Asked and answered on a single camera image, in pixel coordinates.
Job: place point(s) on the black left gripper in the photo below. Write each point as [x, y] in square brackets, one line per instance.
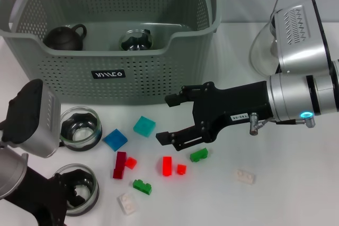
[45, 204]

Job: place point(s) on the dark clay teapot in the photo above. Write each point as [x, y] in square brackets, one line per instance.
[63, 39]

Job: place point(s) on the blue square toy block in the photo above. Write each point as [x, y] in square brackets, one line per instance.
[115, 140]

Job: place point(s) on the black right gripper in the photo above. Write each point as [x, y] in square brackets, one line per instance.
[233, 104]

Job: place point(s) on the bright red long toy block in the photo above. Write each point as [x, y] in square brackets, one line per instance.
[167, 166]

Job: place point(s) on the white toy block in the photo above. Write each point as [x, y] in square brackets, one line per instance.
[128, 203]
[245, 177]

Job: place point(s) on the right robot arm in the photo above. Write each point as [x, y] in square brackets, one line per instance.
[291, 96]

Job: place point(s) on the teal square toy block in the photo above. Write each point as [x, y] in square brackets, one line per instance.
[144, 126]

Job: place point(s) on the green toy block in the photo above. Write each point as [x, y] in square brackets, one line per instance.
[198, 155]
[143, 186]

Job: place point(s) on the grey-green perforated storage bin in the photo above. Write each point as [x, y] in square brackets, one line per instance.
[132, 83]

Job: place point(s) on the small red toy block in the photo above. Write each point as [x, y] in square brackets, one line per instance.
[181, 169]
[131, 162]

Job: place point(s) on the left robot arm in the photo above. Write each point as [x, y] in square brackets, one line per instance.
[34, 125]

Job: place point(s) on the dark red long toy block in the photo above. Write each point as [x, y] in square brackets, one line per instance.
[119, 165]

